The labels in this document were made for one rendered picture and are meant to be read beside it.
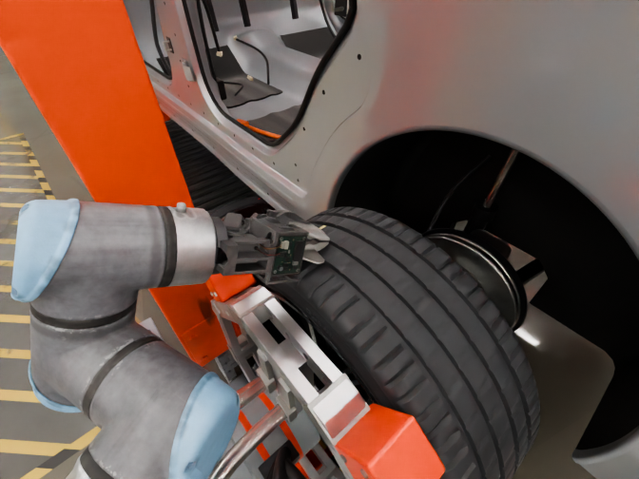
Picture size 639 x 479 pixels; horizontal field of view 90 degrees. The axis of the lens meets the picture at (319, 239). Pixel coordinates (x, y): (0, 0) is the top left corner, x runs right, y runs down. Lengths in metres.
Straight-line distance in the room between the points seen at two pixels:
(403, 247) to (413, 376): 0.20
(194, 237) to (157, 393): 0.15
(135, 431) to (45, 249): 0.17
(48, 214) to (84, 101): 0.31
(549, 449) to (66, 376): 1.74
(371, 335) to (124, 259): 0.30
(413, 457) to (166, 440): 0.25
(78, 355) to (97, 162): 0.36
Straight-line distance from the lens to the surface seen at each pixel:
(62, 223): 0.34
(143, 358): 0.37
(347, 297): 0.46
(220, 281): 0.61
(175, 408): 0.34
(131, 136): 0.66
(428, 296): 0.51
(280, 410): 0.57
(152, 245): 0.35
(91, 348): 0.39
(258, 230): 0.42
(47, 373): 0.43
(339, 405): 0.45
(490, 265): 0.84
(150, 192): 0.71
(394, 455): 0.41
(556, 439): 1.89
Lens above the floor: 1.55
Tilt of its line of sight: 44 degrees down
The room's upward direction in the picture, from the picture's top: straight up
